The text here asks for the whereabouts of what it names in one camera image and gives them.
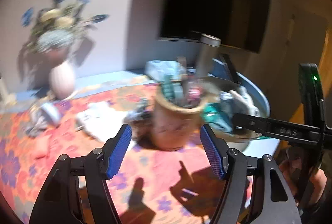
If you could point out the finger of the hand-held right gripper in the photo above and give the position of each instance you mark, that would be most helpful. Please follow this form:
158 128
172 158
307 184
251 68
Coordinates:
272 129

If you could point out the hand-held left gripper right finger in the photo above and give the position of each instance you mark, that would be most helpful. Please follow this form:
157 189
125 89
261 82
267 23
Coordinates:
212 154

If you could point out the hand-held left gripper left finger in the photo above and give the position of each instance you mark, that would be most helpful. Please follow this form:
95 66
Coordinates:
119 151

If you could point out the teal velvet pouch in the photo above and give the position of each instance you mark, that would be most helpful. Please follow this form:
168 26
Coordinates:
215 116

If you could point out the grey plush toy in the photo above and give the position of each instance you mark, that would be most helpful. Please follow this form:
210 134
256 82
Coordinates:
243 100

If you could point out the purple and white packet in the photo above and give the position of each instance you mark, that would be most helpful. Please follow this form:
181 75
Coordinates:
98 115

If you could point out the grey plaid bow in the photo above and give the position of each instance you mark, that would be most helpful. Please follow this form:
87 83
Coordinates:
35 125

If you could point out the person's right hand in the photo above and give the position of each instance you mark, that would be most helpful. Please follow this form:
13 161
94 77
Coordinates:
321 183

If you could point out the light blue round basin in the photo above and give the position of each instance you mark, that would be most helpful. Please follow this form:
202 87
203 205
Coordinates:
260 99

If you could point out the floral orange tablecloth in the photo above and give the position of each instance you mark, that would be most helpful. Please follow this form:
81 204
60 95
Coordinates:
155 167

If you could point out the bamboo pen holder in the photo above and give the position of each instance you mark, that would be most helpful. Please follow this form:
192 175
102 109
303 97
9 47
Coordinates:
171 130

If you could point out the white ribbed vase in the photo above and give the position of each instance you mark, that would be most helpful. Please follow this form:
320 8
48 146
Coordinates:
62 81

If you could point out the blue and white tissue pack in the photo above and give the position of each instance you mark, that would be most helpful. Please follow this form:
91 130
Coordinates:
158 68

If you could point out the metal thermos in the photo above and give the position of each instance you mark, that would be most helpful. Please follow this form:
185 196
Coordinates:
206 58

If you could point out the blue and cream artificial flowers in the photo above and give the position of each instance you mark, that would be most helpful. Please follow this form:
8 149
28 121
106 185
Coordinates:
54 37

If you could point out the black monitor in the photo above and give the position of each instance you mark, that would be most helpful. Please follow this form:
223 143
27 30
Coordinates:
207 1

